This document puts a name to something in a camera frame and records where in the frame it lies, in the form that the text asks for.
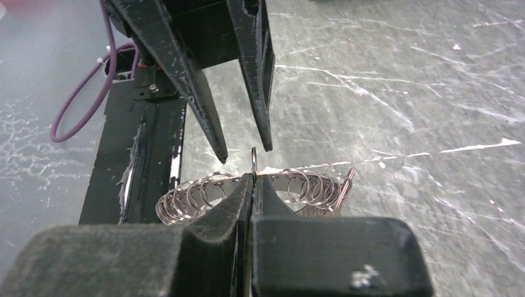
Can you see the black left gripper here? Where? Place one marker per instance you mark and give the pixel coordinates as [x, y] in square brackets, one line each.
[216, 32]

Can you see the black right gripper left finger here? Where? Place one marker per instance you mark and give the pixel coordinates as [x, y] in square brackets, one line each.
[203, 258]

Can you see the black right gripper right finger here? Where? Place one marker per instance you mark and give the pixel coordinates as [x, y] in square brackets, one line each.
[327, 256]

